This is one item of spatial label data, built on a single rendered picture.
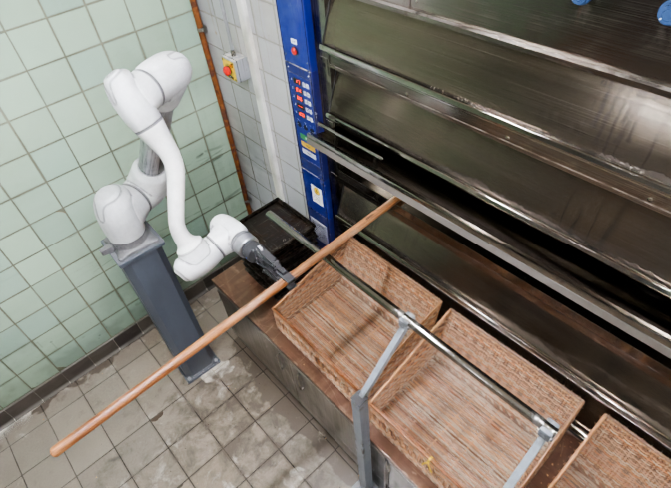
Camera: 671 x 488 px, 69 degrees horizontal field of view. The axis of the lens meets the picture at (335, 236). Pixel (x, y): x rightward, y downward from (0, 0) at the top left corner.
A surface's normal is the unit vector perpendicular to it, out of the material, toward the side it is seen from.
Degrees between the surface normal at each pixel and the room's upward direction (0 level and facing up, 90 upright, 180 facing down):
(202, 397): 0
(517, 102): 70
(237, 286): 0
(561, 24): 90
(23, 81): 90
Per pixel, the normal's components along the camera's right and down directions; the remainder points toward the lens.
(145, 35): 0.68, 0.49
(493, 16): -0.73, 0.52
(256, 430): -0.07, -0.70
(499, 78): -0.71, 0.25
